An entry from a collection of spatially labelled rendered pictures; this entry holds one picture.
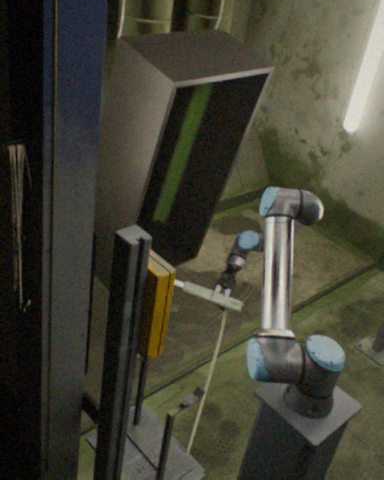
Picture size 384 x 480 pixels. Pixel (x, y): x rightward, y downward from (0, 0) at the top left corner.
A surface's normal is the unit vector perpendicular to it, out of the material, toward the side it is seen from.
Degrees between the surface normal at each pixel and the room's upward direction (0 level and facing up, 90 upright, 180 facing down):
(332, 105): 90
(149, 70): 90
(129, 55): 90
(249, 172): 57
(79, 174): 90
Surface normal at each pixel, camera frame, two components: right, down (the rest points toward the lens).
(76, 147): 0.66, 0.48
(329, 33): -0.73, 0.26
